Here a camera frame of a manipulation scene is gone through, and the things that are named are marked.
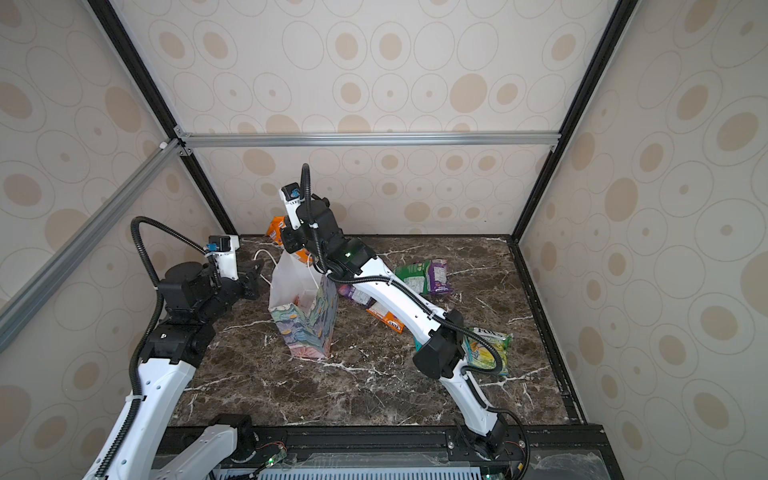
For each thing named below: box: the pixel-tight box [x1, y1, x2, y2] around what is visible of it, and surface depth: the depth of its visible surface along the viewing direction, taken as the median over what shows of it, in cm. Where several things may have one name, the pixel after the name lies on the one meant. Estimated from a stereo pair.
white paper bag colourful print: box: [269, 252, 338, 359], surface depth 80 cm
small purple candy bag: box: [338, 284, 377, 309], surface depth 102 cm
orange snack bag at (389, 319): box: [365, 308, 405, 334], surface depth 96 cm
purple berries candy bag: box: [428, 258, 451, 294], surface depth 105 cm
